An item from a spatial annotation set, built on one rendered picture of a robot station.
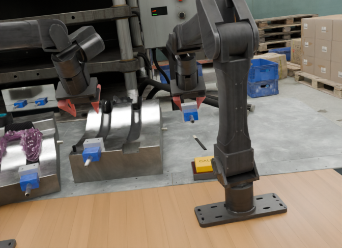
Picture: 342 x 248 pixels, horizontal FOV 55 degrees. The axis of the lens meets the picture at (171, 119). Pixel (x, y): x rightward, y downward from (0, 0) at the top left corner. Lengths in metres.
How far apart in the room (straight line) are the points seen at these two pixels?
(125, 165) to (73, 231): 0.25
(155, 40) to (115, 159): 0.91
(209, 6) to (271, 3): 7.37
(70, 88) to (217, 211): 0.45
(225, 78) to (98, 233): 0.43
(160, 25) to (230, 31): 1.12
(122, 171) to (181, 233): 0.31
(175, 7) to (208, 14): 1.09
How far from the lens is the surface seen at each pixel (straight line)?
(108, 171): 0.98
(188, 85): 0.95
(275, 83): 4.73
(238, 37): 0.64
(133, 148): 0.99
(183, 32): 0.84
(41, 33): 0.77
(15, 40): 0.76
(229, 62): 0.64
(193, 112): 1.00
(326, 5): 8.52
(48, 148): 1.11
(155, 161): 0.95
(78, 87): 0.85
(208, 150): 1.09
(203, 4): 0.66
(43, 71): 1.80
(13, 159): 1.12
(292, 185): 0.90
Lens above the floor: 1.25
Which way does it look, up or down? 18 degrees down
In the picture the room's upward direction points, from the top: 6 degrees counter-clockwise
